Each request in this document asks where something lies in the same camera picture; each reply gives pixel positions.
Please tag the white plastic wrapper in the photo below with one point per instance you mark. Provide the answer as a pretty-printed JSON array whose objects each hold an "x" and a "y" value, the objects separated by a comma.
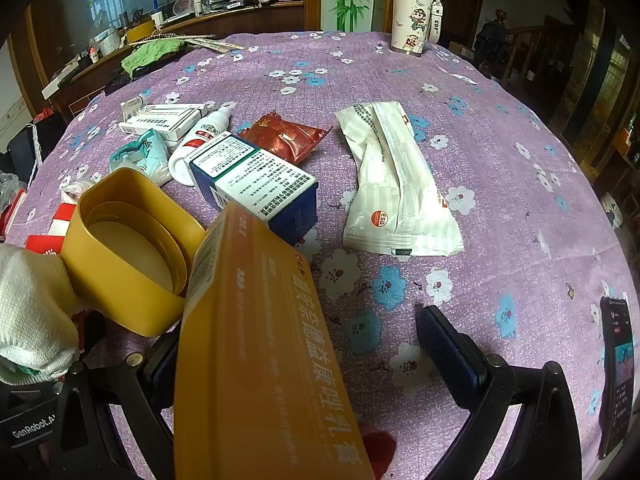
[{"x": 400, "y": 185}]

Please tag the clear plastic wrap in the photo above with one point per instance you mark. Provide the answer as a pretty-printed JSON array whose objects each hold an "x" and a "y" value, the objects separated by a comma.
[{"x": 75, "y": 189}]

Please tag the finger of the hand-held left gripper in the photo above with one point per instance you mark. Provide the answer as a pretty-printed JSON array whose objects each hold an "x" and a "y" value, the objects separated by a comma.
[{"x": 90, "y": 332}]

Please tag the orange medicine box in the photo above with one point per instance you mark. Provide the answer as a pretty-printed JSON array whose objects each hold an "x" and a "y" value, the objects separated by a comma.
[{"x": 260, "y": 360}]

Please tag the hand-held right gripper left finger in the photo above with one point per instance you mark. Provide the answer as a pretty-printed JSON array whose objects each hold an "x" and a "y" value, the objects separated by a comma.
[{"x": 162, "y": 367}]

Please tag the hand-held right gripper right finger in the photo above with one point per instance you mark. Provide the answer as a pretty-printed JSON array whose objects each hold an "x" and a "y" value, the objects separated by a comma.
[{"x": 447, "y": 355}]

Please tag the black smartphone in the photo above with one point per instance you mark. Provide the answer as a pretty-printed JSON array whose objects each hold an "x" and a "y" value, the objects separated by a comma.
[{"x": 617, "y": 360}]

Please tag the pale thin rods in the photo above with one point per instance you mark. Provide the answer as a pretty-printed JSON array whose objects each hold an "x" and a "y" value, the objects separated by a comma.
[{"x": 215, "y": 44}]

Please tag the teal tissue packet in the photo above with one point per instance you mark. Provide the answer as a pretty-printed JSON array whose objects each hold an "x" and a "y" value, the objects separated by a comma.
[{"x": 142, "y": 152}]

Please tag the purple floral tablecloth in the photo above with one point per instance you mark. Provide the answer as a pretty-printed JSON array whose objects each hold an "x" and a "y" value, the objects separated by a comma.
[{"x": 500, "y": 160}]

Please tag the white cartoon tumbler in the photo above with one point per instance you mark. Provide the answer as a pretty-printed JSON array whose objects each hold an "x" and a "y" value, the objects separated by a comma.
[{"x": 410, "y": 15}]

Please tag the dark bag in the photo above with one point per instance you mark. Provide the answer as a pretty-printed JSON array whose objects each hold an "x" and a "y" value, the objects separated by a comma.
[{"x": 50, "y": 145}]

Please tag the red snack wrapper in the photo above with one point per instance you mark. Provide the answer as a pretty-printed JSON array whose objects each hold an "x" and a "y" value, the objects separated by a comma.
[{"x": 285, "y": 137}]

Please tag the person's left hand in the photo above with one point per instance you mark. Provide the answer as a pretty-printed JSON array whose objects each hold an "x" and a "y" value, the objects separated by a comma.
[{"x": 30, "y": 305}]

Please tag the red white packet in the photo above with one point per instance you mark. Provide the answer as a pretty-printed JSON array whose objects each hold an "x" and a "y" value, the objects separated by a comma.
[
  {"x": 42, "y": 245},
  {"x": 62, "y": 217}
]

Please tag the white dropper bottle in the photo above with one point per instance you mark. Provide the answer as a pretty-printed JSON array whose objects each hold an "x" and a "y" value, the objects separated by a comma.
[{"x": 200, "y": 137}]

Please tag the clear plastic bag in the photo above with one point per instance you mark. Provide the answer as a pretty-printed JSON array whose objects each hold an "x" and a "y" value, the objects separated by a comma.
[{"x": 10, "y": 190}]

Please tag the green cloth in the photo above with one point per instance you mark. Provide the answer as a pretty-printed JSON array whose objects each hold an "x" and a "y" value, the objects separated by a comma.
[{"x": 150, "y": 55}]

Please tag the blue white medicine box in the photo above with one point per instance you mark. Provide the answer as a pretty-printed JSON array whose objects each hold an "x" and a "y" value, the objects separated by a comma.
[{"x": 240, "y": 170}]

